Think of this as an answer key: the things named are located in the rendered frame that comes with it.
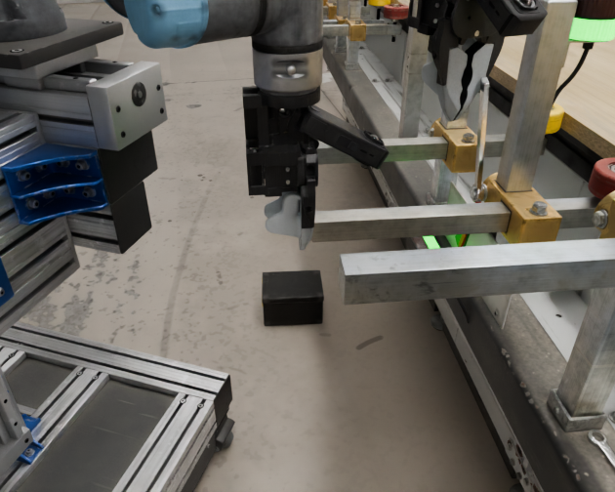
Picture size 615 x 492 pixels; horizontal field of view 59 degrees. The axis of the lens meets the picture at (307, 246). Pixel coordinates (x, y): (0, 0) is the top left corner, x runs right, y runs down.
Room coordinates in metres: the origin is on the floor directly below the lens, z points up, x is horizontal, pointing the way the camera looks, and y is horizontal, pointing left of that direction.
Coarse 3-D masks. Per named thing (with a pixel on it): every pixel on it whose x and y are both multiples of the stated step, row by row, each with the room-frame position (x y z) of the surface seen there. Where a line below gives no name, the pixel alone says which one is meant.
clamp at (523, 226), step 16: (496, 176) 0.70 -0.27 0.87; (496, 192) 0.66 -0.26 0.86; (512, 192) 0.64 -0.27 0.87; (528, 192) 0.64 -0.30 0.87; (512, 208) 0.61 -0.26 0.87; (528, 208) 0.60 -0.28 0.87; (512, 224) 0.60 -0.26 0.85; (528, 224) 0.58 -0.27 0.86; (544, 224) 0.58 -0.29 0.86; (512, 240) 0.59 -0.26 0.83; (528, 240) 0.58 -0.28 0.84; (544, 240) 0.58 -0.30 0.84
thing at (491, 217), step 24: (336, 216) 0.60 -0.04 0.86; (360, 216) 0.60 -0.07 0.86; (384, 216) 0.60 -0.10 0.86; (408, 216) 0.60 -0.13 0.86; (432, 216) 0.60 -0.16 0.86; (456, 216) 0.60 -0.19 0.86; (480, 216) 0.61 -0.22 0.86; (504, 216) 0.61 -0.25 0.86; (576, 216) 0.62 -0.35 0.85; (312, 240) 0.58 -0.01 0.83; (336, 240) 0.59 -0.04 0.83
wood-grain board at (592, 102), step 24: (408, 0) 2.03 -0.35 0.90; (504, 48) 1.33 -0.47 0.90; (576, 48) 1.33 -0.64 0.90; (600, 48) 1.33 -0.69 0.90; (504, 72) 1.13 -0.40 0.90; (600, 72) 1.12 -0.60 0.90; (576, 96) 0.96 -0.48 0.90; (600, 96) 0.96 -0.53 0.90; (576, 120) 0.84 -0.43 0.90; (600, 120) 0.84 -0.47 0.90; (600, 144) 0.77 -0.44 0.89
